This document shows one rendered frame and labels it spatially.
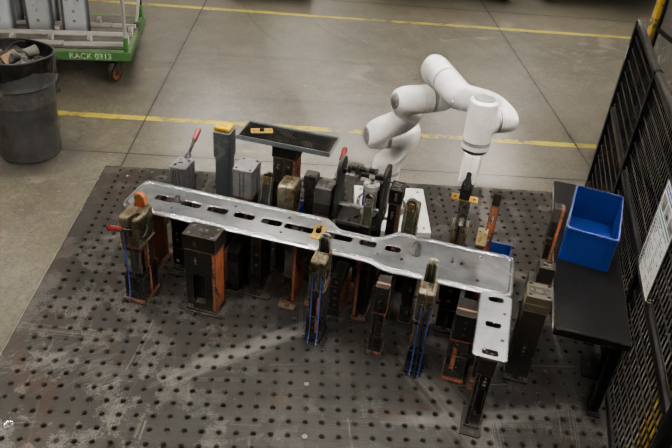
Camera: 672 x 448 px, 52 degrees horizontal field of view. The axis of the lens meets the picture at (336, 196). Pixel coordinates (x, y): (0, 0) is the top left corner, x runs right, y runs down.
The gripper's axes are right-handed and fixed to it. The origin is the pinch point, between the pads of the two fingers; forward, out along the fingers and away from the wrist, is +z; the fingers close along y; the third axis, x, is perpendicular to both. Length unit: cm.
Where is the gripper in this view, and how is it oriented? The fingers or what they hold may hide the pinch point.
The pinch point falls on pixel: (465, 191)
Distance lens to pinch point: 216.5
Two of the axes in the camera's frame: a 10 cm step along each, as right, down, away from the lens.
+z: -0.8, 8.4, 5.3
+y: -2.6, 5.0, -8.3
